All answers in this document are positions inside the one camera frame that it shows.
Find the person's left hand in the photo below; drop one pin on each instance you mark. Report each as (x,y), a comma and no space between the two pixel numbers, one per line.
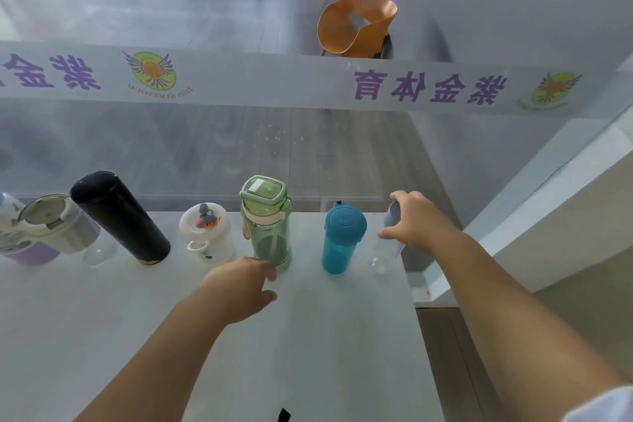
(237,288)

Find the teal plastic bottle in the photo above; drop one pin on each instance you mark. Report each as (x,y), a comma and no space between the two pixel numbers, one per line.
(341,238)

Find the white sleeve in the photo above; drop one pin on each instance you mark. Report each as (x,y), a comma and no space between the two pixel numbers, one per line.
(603,407)

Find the green translucent bottle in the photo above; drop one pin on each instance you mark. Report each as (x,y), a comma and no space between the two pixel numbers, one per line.
(267,224)

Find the clear glass grey lid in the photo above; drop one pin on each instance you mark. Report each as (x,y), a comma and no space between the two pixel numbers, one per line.
(390,243)

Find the lilac printed bottle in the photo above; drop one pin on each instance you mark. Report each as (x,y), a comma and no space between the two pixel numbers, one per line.
(24,248)

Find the white table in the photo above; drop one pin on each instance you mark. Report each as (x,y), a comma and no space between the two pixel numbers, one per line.
(321,337)

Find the frosted window band purple print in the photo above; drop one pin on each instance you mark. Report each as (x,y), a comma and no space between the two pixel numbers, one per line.
(296,80)

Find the person's left forearm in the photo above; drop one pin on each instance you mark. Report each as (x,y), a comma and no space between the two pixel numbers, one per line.
(153,367)

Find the person's right forearm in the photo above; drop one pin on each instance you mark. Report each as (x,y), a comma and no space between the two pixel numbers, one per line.
(529,327)

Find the clear bottle white lid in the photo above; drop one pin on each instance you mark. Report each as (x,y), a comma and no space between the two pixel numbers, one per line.
(59,224)

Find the clear bottle white caps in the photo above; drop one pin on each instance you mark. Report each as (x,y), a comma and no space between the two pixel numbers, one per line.
(207,234)

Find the tall black thermos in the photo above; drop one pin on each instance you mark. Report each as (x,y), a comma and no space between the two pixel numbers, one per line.
(118,214)

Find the orange shell chair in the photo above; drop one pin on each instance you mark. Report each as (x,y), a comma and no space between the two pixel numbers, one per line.
(346,26)

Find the person's right hand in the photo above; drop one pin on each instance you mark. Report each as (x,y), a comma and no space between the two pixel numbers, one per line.
(423,224)

